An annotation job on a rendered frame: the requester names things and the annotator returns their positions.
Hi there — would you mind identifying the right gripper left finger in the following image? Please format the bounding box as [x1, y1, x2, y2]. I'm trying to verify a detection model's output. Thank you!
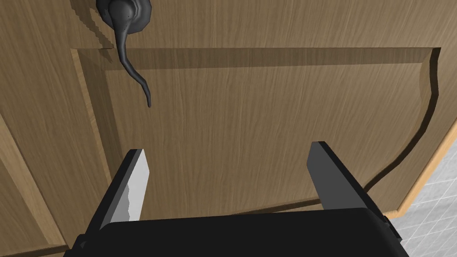
[85, 149, 150, 236]

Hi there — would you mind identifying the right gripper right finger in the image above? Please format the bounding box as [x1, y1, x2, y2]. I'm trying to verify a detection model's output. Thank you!
[307, 141, 387, 216]

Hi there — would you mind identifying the brown wooden door leaf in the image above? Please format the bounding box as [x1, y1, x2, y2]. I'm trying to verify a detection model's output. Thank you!
[0, 0, 457, 257]

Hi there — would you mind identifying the black curved door handle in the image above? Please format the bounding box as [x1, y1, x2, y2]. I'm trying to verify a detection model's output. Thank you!
[96, 0, 153, 108]

